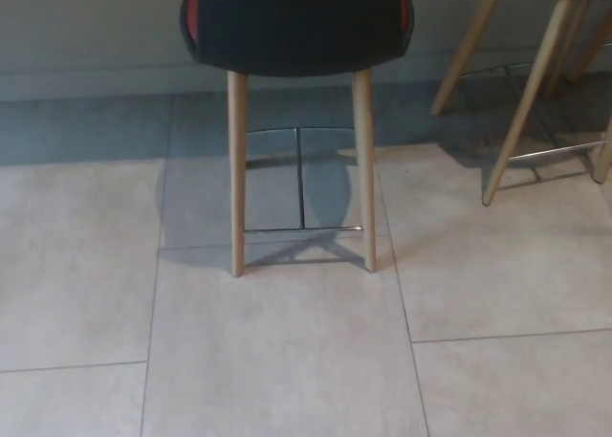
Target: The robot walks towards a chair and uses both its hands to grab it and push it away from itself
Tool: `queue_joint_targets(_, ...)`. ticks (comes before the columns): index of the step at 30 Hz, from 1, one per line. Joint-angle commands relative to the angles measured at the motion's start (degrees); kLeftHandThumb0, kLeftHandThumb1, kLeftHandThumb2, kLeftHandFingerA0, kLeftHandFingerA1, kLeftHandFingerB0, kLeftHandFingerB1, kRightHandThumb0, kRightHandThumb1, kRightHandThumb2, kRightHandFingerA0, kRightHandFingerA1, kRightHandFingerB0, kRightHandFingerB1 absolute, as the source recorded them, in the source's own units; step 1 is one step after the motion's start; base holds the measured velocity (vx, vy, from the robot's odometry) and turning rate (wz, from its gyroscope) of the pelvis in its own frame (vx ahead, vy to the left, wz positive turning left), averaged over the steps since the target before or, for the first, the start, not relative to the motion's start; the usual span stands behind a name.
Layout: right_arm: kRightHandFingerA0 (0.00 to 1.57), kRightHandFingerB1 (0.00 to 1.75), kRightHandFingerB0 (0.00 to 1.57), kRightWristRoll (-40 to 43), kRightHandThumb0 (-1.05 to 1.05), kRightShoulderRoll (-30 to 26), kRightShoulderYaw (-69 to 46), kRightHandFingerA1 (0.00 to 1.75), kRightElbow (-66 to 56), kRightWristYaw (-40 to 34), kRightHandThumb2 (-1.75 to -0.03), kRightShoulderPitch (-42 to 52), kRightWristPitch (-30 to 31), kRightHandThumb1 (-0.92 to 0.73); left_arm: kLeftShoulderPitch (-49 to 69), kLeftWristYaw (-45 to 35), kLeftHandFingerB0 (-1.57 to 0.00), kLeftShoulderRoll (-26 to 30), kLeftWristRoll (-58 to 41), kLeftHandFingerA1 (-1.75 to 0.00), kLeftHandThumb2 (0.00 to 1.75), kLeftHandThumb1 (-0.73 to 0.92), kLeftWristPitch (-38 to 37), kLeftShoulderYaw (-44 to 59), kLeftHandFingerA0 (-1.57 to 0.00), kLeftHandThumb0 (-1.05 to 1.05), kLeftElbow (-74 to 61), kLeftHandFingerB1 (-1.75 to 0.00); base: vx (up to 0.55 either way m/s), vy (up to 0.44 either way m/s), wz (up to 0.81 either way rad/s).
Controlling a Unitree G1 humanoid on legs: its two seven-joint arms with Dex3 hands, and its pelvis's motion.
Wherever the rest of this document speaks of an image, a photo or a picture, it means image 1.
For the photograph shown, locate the red seat black shell stool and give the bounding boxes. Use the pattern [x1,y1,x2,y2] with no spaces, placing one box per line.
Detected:
[430,0,612,207]
[179,0,414,279]

